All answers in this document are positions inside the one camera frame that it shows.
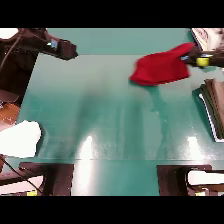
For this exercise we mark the red T-shirt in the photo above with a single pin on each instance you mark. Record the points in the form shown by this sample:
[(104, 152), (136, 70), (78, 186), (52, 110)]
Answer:
[(160, 68)]

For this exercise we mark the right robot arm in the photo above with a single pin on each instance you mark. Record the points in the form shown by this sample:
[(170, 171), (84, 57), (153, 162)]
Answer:
[(213, 60)]

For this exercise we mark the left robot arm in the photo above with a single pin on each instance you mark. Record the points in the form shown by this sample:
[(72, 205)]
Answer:
[(40, 43)]

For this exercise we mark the brown garment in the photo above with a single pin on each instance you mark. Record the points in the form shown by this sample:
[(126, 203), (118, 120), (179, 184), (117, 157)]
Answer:
[(216, 100)]

